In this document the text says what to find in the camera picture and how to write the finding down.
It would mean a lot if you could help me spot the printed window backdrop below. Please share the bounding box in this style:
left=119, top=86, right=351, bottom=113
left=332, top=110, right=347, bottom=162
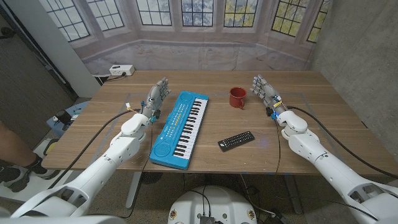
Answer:
left=37, top=0, right=333, bottom=76

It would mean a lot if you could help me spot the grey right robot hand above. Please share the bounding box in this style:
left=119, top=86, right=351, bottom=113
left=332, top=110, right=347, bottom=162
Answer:
left=249, top=73, right=289, bottom=118

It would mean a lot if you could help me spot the person's bare leg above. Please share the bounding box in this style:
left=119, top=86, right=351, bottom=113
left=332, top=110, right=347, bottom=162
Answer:
left=0, top=121, right=39, bottom=167

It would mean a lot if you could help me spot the blue toy piano keyboard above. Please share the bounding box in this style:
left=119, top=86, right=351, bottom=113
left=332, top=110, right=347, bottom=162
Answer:
left=149, top=90, right=210, bottom=170

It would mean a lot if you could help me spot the white power strip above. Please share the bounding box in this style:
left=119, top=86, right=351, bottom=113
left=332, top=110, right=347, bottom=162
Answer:
left=109, top=64, right=136, bottom=77

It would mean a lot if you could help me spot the grey and black shoe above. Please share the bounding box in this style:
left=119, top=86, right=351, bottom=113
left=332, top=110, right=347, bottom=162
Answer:
left=0, top=155, right=60, bottom=193

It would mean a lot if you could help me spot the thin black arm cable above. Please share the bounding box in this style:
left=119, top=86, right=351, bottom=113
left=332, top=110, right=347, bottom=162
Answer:
left=274, top=119, right=282, bottom=175
left=119, top=123, right=154, bottom=219

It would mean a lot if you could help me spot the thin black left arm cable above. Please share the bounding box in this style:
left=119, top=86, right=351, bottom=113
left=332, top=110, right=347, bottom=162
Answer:
left=119, top=123, right=154, bottom=219

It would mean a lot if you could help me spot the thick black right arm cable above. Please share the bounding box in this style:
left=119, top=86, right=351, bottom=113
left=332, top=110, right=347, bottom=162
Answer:
left=286, top=106, right=398, bottom=180

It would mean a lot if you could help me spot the grey table leg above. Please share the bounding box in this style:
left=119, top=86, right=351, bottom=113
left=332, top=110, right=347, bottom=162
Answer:
left=125, top=171, right=142, bottom=209
left=283, top=174, right=304, bottom=215

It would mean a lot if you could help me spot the black TV remote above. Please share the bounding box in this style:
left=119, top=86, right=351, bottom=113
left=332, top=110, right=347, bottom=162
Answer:
left=217, top=131, right=256, bottom=152

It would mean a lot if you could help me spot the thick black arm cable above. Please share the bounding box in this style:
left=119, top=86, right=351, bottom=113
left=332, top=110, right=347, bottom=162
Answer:
left=286, top=106, right=398, bottom=180
left=48, top=108, right=141, bottom=190

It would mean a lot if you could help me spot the blue stool with black device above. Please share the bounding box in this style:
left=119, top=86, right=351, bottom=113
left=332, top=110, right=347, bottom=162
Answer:
left=46, top=100, right=91, bottom=138

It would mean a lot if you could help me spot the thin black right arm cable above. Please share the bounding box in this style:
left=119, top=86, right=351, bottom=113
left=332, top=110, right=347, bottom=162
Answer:
left=274, top=119, right=282, bottom=175

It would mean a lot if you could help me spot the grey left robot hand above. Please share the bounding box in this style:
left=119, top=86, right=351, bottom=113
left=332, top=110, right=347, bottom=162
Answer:
left=140, top=77, right=172, bottom=123

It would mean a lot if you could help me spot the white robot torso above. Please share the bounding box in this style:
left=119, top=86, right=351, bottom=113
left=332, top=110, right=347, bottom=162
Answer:
left=167, top=185, right=258, bottom=224

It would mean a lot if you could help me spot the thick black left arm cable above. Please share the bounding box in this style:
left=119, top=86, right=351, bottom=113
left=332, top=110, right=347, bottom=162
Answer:
left=48, top=108, right=141, bottom=190

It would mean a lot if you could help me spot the red speckled enamel cup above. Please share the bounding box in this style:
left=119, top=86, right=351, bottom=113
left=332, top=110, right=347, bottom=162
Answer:
left=229, top=86, right=248, bottom=110

